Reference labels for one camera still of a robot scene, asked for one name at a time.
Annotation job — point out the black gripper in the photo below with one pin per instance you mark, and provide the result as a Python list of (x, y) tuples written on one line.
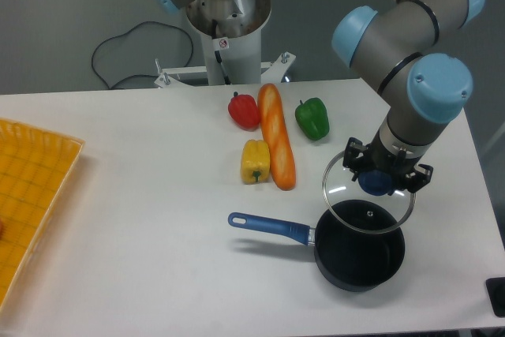
[(374, 166)]

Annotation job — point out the glass lid blue knob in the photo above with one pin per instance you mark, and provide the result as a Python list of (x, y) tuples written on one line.
[(369, 199)]

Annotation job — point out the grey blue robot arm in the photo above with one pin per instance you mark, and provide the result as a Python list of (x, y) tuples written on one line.
[(388, 51)]

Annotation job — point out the green toy bell pepper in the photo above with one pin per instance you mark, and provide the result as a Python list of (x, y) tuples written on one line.
[(311, 116)]

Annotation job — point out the yellow toy bell pepper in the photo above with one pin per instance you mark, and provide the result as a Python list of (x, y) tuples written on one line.
[(255, 162)]

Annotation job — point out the orange toy baguette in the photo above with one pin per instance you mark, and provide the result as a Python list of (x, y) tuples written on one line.
[(274, 131)]

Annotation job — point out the red toy bell pepper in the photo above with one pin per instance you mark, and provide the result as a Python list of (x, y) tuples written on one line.
[(244, 111)]

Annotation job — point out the black device at table edge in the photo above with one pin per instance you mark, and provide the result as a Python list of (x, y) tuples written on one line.
[(496, 289)]

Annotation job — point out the yellow plastic basket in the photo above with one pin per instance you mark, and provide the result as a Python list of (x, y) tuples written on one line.
[(35, 165)]

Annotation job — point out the black saucepan blue handle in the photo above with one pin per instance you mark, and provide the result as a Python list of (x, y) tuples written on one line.
[(347, 249)]

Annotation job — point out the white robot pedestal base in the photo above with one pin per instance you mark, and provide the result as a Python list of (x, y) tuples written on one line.
[(230, 32)]

